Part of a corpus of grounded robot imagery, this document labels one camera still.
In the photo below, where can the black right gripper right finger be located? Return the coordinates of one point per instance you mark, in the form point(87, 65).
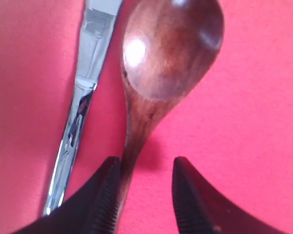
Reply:
point(201, 209)

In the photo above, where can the dark wooden spoon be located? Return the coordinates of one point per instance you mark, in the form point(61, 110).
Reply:
point(168, 46)

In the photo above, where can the steel table knife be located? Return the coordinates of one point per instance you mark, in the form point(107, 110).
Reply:
point(96, 32)

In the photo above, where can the red table cloth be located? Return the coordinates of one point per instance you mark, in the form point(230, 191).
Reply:
point(236, 126)

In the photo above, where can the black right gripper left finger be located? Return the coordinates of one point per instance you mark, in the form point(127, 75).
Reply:
point(91, 210)

